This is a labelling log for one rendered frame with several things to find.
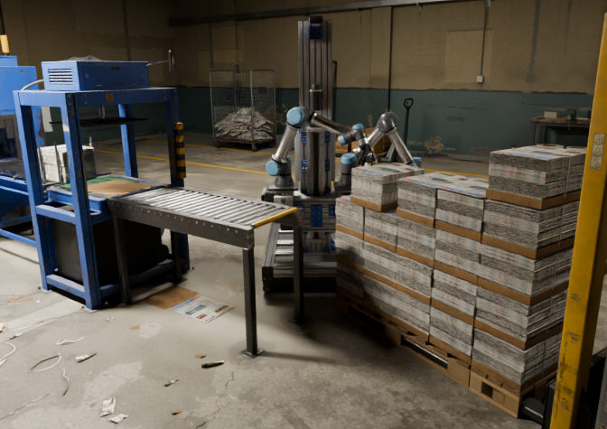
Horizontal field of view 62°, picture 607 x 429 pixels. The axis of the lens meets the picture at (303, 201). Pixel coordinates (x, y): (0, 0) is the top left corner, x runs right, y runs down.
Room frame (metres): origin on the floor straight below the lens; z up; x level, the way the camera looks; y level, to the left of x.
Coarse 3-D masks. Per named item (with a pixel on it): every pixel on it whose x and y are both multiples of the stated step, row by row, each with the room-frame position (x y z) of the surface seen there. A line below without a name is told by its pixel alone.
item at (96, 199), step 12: (96, 180) 4.13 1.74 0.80; (108, 180) 4.13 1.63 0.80; (120, 180) 4.12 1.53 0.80; (132, 180) 4.11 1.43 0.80; (144, 180) 4.14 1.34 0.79; (48, 192) 3.84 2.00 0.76; (60, 192) 3.73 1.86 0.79; (96, 192) 3.67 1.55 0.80; (132, 192) 3.68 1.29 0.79; (72, 204) 3.66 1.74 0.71; (96, 204) 3.48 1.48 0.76
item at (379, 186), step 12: (360, 168) 3.15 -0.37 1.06; (372, 168) 3.16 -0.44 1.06; (360, 180) 3.09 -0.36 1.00; (372, 180) 3.00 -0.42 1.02; (384, 180) 2.94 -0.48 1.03; (396, 180) 3.00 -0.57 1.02; (360, 192) 3.09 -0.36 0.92; (372, 192) 3.00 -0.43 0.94; (384, 192) 2.95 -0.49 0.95; (396, 192) 3.01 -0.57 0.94
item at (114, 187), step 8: (96, 184) 3.94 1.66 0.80; (104, 184) 3.94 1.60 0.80; (112, 184) 3.94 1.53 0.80; (120, 184) 3.94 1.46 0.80; (128, 184) 3.93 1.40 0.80; (136, 184) 3.93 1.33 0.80; (144, 184) 3.92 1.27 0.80; (104, 192) 3.66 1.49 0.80; (112, 192) 3.66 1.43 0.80; (120, 192) 3.65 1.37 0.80
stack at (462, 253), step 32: (352, 224) 3.17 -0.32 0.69; (384, 224) 2.94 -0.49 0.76; (416, 224) 2.72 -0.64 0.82; (352, 256) 3.17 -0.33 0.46; (384, 256) 2.91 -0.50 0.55; (448, 256) 2.52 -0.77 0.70; (480, 256) 2.38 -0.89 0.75; (352, 288) 3.17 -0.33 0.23; (384, 288) 2.91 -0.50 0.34; (416, 288) 2.69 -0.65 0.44; (448, 288) 2.51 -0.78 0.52; (384, 320) 2.90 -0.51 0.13; (416, 320) 2.69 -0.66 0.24; (448, 320) 2.50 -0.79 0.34; (416, 352) 2.69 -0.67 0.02
